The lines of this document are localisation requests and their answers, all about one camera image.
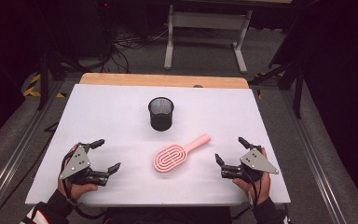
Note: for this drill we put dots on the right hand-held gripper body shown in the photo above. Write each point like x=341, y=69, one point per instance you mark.
x=254, y=163

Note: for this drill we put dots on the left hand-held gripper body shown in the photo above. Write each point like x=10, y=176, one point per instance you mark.
x=76, y=163

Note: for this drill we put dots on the pink hairbrush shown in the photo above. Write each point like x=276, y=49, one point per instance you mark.
x=169, y=158

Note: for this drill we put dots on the black mesh cup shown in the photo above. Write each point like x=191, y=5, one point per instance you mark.
x=161, y=119

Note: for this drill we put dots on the person's left hand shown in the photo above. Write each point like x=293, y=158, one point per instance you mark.
x=78, y=189

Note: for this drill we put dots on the person's right hand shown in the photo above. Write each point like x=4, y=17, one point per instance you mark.
x=262, y=189

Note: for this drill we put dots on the white board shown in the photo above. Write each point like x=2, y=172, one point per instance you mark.
x=112, y=124

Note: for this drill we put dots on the yellow black hazard tape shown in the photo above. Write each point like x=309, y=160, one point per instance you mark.
x=31, y=90
x=260, y=93

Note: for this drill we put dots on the person's dark lap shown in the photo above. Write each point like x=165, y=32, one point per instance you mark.
x=167, y=216

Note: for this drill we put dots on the wooden table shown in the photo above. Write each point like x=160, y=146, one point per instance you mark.
x=130, y=80

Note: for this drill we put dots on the black metal stand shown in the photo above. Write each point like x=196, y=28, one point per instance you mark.
x=297, y=90
x=45, y=81

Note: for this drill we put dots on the aluminium rail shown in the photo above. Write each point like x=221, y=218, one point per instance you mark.
x=310, y=146
x=18, y=152

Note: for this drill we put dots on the grey metal desk frame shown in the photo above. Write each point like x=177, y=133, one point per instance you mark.
x=208, y=21

